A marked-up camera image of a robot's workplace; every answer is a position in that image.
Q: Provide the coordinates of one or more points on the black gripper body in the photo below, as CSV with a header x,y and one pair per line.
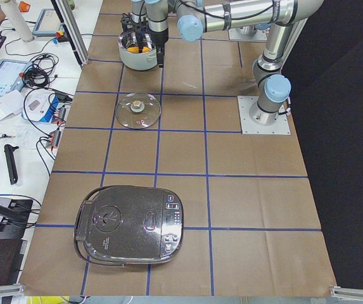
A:
x,y
140,35
158,38

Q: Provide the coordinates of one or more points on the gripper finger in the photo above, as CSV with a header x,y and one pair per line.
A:
x,y
160,56
140,41

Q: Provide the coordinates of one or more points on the yellow corn cob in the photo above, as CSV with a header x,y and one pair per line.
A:
x,y
137,49

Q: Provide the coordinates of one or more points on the glass pot lid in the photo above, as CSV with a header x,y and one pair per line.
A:
x,y
138,110

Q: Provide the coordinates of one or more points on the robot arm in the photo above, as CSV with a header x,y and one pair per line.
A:
x,y
268,21
139,13

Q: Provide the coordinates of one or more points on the pale green electric pot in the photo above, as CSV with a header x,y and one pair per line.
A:
x,y
139,61

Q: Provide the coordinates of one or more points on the far teach pendant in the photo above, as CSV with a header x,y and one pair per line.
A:
x,y
47,24

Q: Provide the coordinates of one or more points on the teach pendant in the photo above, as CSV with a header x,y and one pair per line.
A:
x,y
10,78
47,24

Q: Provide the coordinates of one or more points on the blue white box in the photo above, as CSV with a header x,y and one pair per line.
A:
x,y
40,106

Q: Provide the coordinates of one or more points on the near teach pendant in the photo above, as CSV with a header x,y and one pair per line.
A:
x,y
10,78

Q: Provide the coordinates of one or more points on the black bar tool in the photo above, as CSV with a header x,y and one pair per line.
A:
x,y
10,161

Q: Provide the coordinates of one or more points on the black rice cooker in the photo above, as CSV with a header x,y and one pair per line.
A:
x,y
123,225

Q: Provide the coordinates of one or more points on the aluminium frame post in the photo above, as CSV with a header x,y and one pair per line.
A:
x,y
70,27

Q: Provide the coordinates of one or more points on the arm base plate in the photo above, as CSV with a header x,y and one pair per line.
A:
x,y
254,121
247,34

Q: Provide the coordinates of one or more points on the white pipe post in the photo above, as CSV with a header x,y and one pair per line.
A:
x,y
13,14

